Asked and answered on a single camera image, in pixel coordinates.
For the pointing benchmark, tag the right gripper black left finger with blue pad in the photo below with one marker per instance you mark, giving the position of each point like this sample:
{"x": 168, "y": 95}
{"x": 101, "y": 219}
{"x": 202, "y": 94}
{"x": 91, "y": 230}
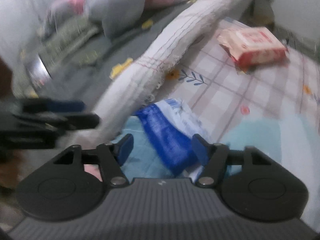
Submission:
{"x": 108, "y": 157}

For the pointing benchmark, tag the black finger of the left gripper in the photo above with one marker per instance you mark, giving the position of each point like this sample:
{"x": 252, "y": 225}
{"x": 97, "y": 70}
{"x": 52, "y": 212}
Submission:
{"x": 38, "y": 123}

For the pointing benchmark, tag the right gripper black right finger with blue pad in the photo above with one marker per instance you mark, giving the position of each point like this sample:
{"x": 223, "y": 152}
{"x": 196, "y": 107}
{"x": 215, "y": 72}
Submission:
{"x": 215, "y": 158}

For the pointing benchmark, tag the blue white pack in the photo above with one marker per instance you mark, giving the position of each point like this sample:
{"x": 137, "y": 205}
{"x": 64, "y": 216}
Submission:
{"x": 170, "y": 125}

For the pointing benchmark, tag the cream folded blanket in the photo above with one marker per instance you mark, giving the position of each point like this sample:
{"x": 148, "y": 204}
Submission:
{"x": 138, "y": 81}

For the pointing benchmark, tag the plaid floral bed sheet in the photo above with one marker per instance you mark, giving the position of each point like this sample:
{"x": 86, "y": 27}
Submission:
{"x": 221, "y": 95}

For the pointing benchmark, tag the red white tissue pack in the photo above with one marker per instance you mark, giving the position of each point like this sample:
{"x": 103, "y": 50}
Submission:
{"x": 249, "y": 47}

